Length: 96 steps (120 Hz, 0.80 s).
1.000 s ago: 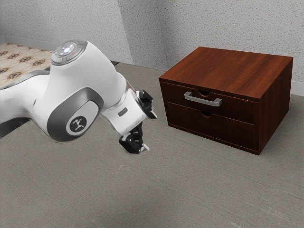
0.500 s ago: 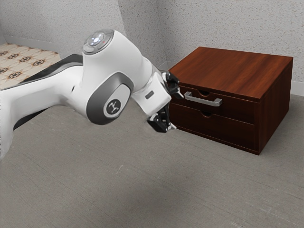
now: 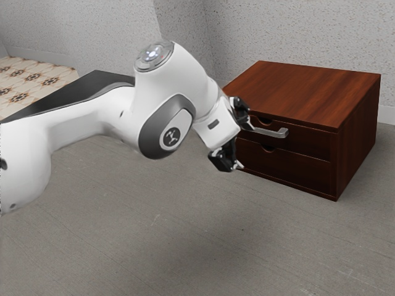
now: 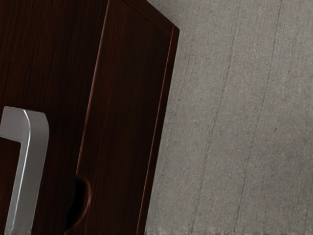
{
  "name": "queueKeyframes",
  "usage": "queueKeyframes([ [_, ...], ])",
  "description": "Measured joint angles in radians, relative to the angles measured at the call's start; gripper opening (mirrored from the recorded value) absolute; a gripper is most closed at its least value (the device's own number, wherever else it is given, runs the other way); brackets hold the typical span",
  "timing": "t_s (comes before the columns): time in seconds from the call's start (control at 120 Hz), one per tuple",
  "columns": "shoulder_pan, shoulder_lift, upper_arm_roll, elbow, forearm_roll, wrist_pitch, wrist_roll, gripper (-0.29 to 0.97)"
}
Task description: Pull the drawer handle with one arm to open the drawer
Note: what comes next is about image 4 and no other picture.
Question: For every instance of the dark brown wooden cabinet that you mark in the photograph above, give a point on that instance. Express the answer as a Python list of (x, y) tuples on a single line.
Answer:
[(122, 117)]

